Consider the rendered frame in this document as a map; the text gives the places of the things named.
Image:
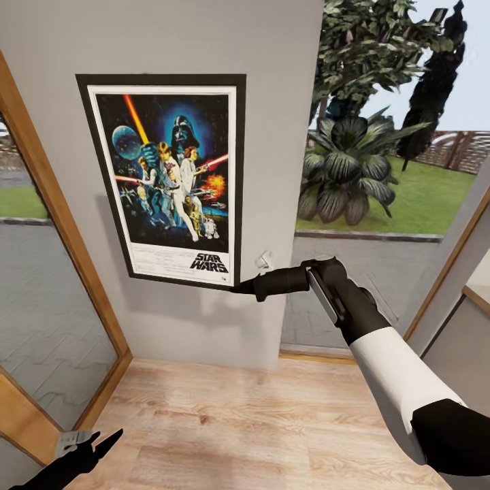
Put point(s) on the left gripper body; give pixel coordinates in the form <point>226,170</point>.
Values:
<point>62,471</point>

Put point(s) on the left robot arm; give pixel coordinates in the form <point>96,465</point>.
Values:
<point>74,456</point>

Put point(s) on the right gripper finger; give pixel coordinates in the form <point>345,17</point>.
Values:
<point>244,288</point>

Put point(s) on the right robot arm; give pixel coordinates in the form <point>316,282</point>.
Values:
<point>429,421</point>

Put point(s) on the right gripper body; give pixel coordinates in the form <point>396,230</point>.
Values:
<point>271,283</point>

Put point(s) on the poster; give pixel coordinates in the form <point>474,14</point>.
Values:
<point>171,151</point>

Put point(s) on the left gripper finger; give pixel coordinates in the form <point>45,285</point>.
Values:
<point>106,445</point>
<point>93,438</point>

